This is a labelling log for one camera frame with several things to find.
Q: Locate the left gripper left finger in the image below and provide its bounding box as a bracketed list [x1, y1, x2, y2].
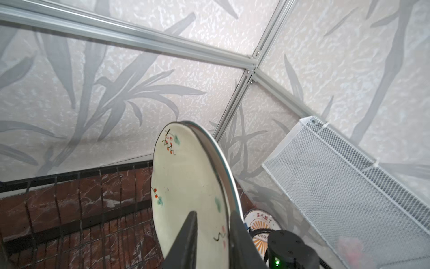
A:
[162, 211, 198, 269]

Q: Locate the white wire mesh basket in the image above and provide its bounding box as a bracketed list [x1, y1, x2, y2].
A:
[263, 117, 430, 269]

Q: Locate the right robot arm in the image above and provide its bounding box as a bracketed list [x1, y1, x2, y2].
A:
[249, 229, 330, 269]

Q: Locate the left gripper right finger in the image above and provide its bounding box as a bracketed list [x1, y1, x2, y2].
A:
[229, 211, 267, 269]

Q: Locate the black wire dish rack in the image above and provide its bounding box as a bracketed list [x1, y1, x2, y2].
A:
[1, 161, 163, 269]

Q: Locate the sunburst plate teal rim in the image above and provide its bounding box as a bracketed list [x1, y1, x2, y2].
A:
[180, 121, 244, 221]

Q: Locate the cream plate with plum blossoms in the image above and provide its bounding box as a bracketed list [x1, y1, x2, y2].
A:
[151, 122, 231, 269]

